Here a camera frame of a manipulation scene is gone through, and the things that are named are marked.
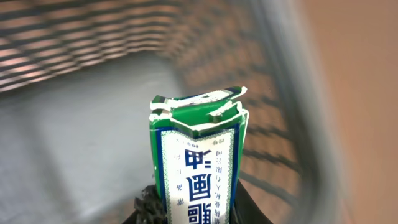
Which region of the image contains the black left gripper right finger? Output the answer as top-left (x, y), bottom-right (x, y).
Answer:
top-left (231, 180), bottom-right (272, 224)

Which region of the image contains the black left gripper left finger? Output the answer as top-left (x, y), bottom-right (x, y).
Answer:
top-left (123, 185), bottom-right (167, 224)

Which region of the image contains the grey plastic shopping basket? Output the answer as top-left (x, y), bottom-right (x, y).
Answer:
top-left (1, 0), bottom-right (341, 223)

